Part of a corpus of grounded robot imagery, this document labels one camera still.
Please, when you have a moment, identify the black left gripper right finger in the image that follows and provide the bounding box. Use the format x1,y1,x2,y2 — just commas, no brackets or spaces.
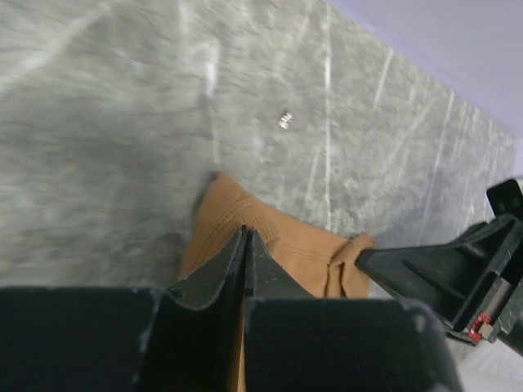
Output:
244,231,462,391

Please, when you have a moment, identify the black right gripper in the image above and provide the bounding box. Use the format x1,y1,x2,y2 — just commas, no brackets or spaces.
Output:
356,178,522,354

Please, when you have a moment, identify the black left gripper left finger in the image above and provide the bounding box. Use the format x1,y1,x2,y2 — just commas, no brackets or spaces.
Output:
1,228,248,391

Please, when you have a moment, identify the tan brown tank top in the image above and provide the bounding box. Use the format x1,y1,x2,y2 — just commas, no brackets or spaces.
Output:
179,173,374,298

